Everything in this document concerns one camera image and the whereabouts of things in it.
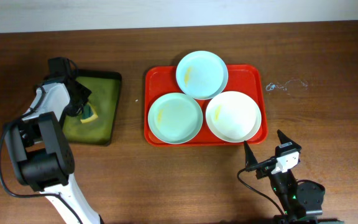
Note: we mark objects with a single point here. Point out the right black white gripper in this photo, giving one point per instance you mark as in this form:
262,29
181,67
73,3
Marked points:
263,167

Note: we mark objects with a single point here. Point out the white plate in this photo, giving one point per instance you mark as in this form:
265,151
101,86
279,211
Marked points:
233,116

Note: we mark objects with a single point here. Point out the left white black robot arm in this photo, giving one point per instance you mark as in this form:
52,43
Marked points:
40,154

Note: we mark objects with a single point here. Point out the red plastic tray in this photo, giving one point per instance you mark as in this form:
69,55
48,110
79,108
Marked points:
242,78

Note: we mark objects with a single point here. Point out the mint green plate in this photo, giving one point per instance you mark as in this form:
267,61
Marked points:
175,118

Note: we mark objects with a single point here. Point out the light blue top plate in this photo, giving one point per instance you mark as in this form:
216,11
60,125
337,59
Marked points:
201,75

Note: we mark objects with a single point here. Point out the yellow green sponge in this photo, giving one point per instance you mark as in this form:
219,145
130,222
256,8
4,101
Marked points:
89,114

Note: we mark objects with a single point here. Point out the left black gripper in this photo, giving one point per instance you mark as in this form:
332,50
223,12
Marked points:
79,101

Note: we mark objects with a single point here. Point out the black tray with green liquid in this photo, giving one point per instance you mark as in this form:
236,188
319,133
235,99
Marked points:
105,93

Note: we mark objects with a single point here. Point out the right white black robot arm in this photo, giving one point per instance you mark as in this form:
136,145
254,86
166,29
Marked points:
300,200

